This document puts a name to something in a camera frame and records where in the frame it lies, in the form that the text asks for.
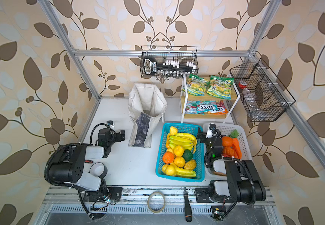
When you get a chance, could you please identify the teal plastic basket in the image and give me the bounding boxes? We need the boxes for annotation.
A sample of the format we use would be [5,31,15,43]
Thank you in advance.
[155,123,205,182]

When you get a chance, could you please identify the black handled screwdriver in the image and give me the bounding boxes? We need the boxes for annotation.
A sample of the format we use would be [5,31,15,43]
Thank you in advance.
[183,187,192,223]

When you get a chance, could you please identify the white wooden two-tier shelf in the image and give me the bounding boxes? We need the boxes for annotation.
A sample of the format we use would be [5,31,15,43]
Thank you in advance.
[180,75,241,124]

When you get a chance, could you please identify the green bell pepper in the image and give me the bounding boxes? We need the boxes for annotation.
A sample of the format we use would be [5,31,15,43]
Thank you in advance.
[182,150,193,162]

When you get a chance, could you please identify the banana lower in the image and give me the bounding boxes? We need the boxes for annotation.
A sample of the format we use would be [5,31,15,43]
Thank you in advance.
[171,163,196,178]

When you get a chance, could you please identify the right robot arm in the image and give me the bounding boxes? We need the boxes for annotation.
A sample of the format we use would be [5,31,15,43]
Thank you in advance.
[195,123,267,221]

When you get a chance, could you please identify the black tape roll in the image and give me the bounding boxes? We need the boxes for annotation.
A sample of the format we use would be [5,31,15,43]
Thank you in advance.
[89,162,108,179]

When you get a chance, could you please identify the green snack bag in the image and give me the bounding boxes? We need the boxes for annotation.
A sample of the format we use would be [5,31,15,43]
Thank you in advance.
[206,76,234,100]
[186,74,209,96]

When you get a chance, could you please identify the orange carrot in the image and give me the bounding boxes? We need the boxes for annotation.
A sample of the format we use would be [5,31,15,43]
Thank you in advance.
[230,129,242,159]

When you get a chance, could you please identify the Fox's candy bag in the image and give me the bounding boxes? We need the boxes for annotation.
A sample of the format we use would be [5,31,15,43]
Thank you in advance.
[185,101,229,115]

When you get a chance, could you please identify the clear tape roll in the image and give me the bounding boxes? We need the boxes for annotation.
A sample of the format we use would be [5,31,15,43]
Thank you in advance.
[147,191,166,214]

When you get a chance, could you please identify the white plastic basket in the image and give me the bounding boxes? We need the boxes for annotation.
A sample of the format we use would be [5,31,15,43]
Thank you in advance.
[203,122,252,180]

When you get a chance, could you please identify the yellow textured fruit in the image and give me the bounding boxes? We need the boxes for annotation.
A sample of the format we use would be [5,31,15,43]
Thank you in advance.
[173,157,185,168]

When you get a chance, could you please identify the banana bunch upper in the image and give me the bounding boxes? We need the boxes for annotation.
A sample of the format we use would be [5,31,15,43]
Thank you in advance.
[166,133,198,154]

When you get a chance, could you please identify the black wire basket back wall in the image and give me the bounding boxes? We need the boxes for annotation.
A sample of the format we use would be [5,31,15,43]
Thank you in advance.
[140,45,199,79]

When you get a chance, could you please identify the cream canvas tote bag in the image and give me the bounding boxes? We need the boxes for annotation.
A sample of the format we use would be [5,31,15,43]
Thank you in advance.
[128,83,168,148]

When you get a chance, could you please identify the aluminium frame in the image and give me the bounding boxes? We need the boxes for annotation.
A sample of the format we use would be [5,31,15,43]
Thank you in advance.
[37,0,325,225]

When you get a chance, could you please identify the yellow pear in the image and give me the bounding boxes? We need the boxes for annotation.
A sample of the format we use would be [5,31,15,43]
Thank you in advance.
[170,126,178,136]

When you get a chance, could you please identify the yellow lemon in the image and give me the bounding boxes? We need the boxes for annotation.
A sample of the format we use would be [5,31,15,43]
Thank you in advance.
[161,164,177,176]
[173,145,185,157]

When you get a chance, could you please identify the orange fruit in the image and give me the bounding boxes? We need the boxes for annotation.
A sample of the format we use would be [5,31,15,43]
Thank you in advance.
[162,151,175,164]

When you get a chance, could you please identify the black wire basket right wall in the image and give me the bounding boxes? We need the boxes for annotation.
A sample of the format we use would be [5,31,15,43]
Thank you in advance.
[230,59,296,122]

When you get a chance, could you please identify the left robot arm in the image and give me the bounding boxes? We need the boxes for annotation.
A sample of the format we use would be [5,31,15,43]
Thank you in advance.
[44,124,125,220]

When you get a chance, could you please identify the black socket tool set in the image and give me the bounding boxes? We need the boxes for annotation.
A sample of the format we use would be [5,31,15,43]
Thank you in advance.
[140,56,199,78]

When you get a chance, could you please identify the black wire basket wall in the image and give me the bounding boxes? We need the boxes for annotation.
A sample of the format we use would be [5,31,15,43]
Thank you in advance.
[230,59,296,122]
[140,45,199,79]

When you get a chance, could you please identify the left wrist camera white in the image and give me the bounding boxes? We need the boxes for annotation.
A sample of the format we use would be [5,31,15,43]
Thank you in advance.
[107,120,114,127]

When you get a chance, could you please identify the plastic bottle red cap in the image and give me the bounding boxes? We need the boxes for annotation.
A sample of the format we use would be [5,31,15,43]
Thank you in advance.
[238,81,260,112]

